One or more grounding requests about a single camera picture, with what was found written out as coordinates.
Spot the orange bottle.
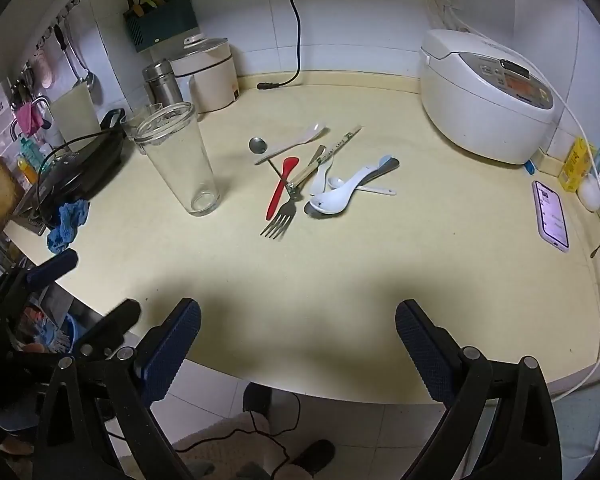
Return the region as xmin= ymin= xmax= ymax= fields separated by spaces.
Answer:
xmin=17 ymin=158 xmax=39 ymax=186

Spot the blue cloth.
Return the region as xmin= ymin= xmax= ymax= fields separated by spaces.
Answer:
xmin=47 ymin=199 xmax=90 ymax=255

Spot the small metal spoon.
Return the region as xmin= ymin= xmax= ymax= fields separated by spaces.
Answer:
xmin=248 ymin=136 xmax=293 ymax=189

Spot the long white cable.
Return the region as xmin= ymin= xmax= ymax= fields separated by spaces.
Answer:
xmin=426 ymin=0 xmax=600 ymax=403

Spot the black slipper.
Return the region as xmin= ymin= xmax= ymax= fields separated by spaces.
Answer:
xmin=289 ymin=439 xmax=337 ymax=473

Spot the black electric griddle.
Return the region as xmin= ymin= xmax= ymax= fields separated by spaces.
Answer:
xmin=36 ymin=109 xmax=127 ymax=227

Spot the yellow box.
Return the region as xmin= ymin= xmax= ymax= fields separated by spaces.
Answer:
xmin=558 ymin=137 xmax=594 ymax=192

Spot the black griddle cable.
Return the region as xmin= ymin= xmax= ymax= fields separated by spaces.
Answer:
xmin=36 ymin=129 xmax=123 ymax=223

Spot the metal faucet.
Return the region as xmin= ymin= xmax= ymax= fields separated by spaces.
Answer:
xmin=9 ymin=95 xmax=52 ymax=142

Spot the wooden chopstick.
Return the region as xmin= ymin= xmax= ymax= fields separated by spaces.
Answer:
xmin=286 ymin=125 xmax=364 ymax=187
xmin=282 ymin=145 xmax=328 ymax=188

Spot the wall hook rail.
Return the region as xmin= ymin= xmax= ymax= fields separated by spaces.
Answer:
xmin=7 ymin=0 xmax=87 ymax=88

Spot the white rice cooker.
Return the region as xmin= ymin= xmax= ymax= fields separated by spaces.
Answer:
xmin=419 ymin=29 xmax=559 ymax=165

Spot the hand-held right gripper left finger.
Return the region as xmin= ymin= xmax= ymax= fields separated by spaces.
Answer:
xmin=32 ymin=297 xmax=202 ymax=480

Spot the hanging metal ladle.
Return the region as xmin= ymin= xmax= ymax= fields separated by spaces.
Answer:
xmin=62 ymin=15 xmax=100 ymax=93

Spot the white egg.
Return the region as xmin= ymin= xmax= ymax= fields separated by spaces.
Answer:
xmin=577 ymin=172 xmax=600 ymax=211

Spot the stainless steel canister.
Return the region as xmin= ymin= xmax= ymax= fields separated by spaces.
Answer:
xmin=141 ymin=59 xmax=184 ymax=107

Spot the large white ceramic spoon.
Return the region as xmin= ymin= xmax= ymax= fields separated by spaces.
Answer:
xmin=309 ymin=155 xmax=394 ymax=215

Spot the large metal spoon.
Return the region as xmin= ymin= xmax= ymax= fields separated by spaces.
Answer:
xmin=303 ymin=157 xmax=401 ymax=219

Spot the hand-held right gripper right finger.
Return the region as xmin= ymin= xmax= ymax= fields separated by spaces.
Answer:
xmin=395 ymin=299 xmax=563 ymax=480

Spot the cream electric cooking pot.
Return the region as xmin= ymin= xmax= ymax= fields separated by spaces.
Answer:
xmin=170 ymin=35 xmax=240 ymax=114

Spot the green wall utensil holder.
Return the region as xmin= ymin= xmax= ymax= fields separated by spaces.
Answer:
xmin=123 ymin=0 xmax=201 ymax=54

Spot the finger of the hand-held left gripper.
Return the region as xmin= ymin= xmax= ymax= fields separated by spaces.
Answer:
xmin=0 ymin=248 xmax=80 ymax=311
xmin=72 ymin=299 xmax=142 ymax=358

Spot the small clear glass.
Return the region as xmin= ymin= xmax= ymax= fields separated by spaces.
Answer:
xmin=120 ymin=103 xmax=164 ymax=155

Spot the black floor cable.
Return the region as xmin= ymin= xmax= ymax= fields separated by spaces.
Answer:
xmin=172 ymin=392 xmax=302 ymax=480

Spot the metal fork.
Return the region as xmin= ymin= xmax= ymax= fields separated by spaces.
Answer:
xmin=259 ymin=182 xmax=299 ymax=240

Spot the red plastic spoon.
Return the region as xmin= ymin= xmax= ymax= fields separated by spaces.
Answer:
xmin=265 ymin=157 xmax=300 ymax=221

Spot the blue plastic basin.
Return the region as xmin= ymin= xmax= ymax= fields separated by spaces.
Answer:
xmin=40 ymin=312 xmax=81 ymax=356

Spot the pink cloth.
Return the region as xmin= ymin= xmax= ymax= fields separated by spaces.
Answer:
xmin=12 ymin=102 xmax=46 ymax=134

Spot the tall clear glass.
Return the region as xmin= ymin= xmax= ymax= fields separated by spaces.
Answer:
xmin=134 ymin=101 xmax=220 ymax=218

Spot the pink hanging brush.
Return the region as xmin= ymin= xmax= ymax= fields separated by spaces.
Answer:
xmin=34 ymin=52 xmax=55 ymax=89

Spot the phone in purple case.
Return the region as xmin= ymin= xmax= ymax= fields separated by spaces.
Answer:
xmin=531 ymin=179 xmax=570 ymax=253

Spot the cream cutting board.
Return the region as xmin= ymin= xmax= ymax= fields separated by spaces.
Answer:
xmin=47 ymin=82 xmax=101 ymax=144

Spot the black power cable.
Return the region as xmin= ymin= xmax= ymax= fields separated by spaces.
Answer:
xmin=256 ymin=0 xmax=302 ymax=92

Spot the small white ceramic spoon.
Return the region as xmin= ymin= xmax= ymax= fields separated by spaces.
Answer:
xmin=327 ymin=176 xmax=397 ymax=196

